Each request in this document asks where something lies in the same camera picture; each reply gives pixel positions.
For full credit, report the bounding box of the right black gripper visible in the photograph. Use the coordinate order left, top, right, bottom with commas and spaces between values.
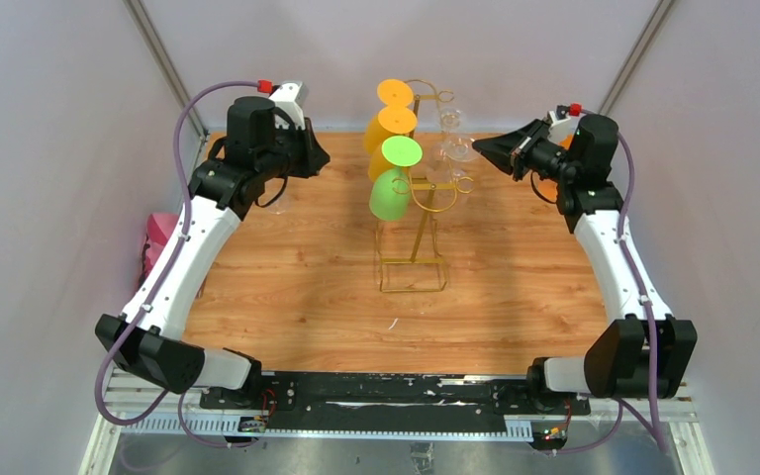
472, 118, 579, 185

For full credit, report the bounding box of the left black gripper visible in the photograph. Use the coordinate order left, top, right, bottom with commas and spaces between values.
257, 116, 331, 181

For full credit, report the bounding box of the clear wine glass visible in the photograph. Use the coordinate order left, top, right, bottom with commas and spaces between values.
261, 178, 293, 215
438, 107, 477, 163

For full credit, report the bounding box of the orange plastic glass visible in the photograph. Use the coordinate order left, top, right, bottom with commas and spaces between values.
536, 134, 575, 201

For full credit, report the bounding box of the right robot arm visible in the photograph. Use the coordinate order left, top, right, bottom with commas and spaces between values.
472, 111, 698, 418

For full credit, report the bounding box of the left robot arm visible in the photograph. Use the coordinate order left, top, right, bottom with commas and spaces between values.
95, 89, 330, 409

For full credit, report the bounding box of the yellow plastic glass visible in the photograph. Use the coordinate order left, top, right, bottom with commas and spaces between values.
362, 106, 418, 154
376, 78, 415, 108

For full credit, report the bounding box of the green plastic glass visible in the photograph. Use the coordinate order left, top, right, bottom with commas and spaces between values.
368, 136, 423, 222

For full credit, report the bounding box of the far yellow plastic glass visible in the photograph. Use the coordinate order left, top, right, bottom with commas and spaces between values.
376, 78, 415, 108

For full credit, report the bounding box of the gold wine glass rack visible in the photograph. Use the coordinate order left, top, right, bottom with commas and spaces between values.
371, 79, 474, 293

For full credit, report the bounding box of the pink object beside table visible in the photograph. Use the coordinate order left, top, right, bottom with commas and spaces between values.
136, 213, 179, 290

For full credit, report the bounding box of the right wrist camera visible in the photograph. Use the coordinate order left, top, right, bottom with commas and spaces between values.
544, 103, 584, 147

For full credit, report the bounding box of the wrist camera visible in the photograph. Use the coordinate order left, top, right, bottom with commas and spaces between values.
269, 81, 309, 130
544, 103, 584, 147

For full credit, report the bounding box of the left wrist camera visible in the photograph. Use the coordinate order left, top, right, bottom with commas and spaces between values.
269, 81, 309, 130

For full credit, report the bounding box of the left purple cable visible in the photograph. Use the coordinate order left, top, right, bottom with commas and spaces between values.
94, 79, 273, 428

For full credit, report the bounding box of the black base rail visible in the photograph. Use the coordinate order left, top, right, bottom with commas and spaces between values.
186, 371, 591, 442

